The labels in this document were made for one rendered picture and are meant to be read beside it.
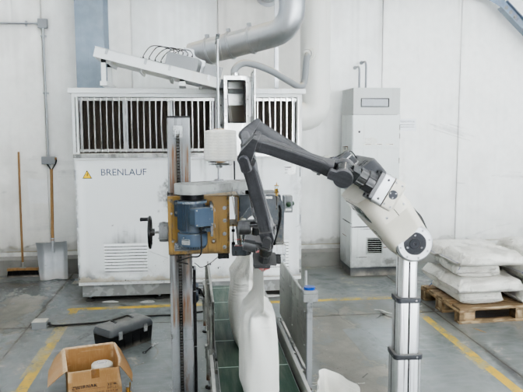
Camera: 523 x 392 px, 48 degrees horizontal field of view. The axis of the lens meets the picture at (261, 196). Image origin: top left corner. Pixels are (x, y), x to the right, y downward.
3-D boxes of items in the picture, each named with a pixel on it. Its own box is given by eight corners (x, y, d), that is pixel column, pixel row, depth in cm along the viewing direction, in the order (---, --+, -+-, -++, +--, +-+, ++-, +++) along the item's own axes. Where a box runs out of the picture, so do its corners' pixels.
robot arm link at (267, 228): (248, 155, 226) (254, 143, 235) (234, 158, 227) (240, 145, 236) (275, 247, 246) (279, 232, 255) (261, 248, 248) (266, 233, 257)
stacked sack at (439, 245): (504, 258, 556) (505, 243, 554) (435, 260, 551) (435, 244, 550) (483, 249, 599) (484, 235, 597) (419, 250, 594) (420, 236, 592)
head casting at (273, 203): (284, 244, 322) (284, 190, 319) (239, 246, 319) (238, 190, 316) (276, 235, 351) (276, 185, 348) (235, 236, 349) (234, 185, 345)
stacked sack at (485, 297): (505, 304, 527) (506, 290, 526) (458, 306, 522) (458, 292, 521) (470, 285, 592) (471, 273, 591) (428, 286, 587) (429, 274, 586)
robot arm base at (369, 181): (380, 171, 232) (365, 197, 233) (363, 161, 231) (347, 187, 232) (386, 173, 224) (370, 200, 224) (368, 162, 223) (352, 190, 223)
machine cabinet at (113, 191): (304, 295, 607) (306, 88, 584) (75, 304, 581) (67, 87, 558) (286, 270, 721) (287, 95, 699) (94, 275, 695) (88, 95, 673)
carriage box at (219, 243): (229, 253, 318) (229, 195, 315) (166, 255, 314) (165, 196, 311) (227, 244, 343) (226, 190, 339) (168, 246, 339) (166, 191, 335)
